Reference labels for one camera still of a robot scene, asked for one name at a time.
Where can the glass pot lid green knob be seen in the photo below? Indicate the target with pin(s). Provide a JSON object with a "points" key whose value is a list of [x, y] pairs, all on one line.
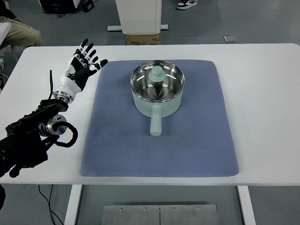
{"points": [[157, 81]]}

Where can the right white table leg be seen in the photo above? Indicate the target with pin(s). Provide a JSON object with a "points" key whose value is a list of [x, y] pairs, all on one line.
{"points": [[246, 205]]}

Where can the grey floor socket cover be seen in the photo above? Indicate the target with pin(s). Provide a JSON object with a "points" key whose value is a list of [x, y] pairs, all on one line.
{"points": [[230, 39]]}

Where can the white blue sneaker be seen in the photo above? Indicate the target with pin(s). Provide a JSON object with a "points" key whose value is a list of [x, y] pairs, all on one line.
{"points": [[186, 4]]}

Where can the green pot with handle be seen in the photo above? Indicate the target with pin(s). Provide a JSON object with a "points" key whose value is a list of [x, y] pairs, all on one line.
{"points": [[157, 111]]}

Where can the cardboard box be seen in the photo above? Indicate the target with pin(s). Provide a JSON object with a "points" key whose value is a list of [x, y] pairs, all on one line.
{"points": [[142, 39]]}

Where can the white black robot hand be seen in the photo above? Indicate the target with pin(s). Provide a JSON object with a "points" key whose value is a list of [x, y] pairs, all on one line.
{"points": [[80, 66]]}

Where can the black device on floor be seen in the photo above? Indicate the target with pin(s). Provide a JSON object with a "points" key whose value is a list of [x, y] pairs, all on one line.
{"points": [[66, 6]]}

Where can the blue quilted mat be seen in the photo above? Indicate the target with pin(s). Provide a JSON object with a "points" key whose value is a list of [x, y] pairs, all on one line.
{"points": [[196, 140]]}

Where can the left white table leg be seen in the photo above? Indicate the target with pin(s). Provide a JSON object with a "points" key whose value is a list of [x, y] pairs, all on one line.
{"points": [[73, 205]]}

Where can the metal floor plate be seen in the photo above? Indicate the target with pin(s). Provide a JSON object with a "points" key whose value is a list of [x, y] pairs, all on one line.
{"points": [[160, 215]]}

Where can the seated person beige trousers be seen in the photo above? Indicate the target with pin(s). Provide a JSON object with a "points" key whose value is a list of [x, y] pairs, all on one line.
{"points": [[20, 34]]}

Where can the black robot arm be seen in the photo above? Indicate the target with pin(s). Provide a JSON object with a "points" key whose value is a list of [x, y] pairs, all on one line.
{"points": [[27, 140]]}

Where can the white table leg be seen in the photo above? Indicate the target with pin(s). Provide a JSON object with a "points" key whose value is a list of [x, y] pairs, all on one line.
{"points": [[73, 205], [246, 205]]}

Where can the white pedestal stand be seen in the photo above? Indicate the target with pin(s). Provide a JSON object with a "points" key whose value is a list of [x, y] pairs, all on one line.
{"points": [[138, 17]]}

